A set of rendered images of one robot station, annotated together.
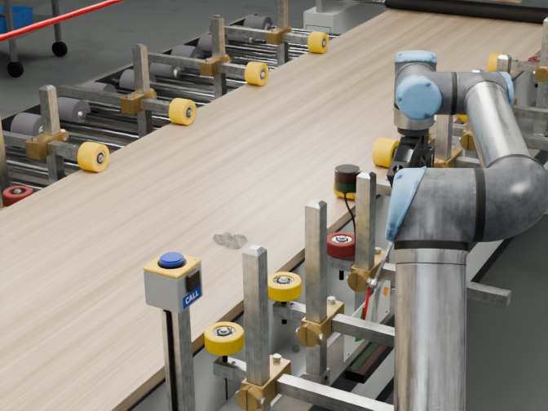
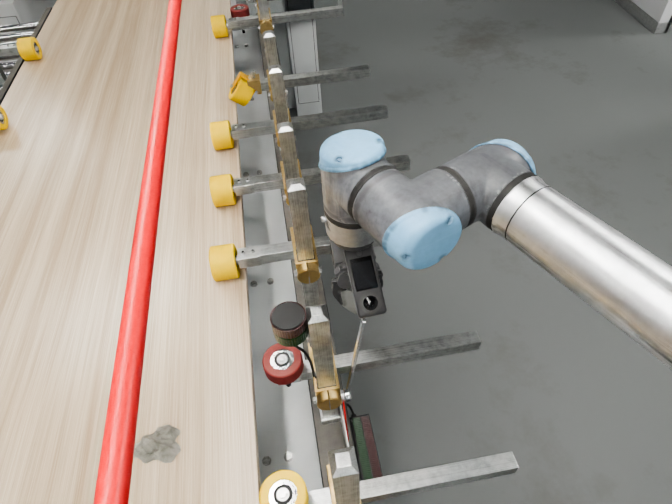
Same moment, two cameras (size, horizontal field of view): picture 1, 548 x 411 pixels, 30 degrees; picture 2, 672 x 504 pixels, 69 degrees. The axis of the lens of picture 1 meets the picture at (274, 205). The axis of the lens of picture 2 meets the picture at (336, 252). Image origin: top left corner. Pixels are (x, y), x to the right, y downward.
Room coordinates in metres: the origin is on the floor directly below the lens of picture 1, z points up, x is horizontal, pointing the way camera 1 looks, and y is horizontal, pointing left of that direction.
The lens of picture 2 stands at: (1.75, 0.03, 1.77)
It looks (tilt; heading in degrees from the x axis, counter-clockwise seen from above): 48 degrees down; 324
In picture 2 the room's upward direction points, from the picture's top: 4 degrees counter-clockwise
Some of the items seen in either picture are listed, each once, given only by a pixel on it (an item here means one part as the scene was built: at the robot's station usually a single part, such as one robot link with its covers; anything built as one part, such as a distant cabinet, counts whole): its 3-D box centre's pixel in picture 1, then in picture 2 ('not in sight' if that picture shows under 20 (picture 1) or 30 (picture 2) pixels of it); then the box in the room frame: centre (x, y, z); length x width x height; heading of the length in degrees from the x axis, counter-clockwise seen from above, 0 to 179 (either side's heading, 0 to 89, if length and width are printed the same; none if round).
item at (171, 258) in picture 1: (171, 261); not in sight; (1.48, 0.17, 1.22); 0.04 x 0.04 x 0.02
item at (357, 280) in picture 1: (367, 271); (323, 374); (2.16, -0.22, 0.85); 0.13 x 0.06 x 0.05; 150
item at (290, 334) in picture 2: (347, 173); (288, 319); (2.16, -0.17, 1.09); 0.06 x 0.06 x 0.02
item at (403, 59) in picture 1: (415, 79); (353, 178); (2.16, -0.32, 1.31); 0.10 x 0.09 x 0.12; 175
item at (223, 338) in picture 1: (224, 353); not in sight; (1.79, 0.11, 0.85); 0.08 x 0.08 x 0.11
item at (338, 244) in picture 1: (342, 258); (285, 371); (2.22, -0.16, 0.85); 0.08 x 0.08 x 0.11
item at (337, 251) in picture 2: (413, 149); (353, 251); (2.17, -0.32, 1.14); 0.09 x 0.08 x 0.12; 150
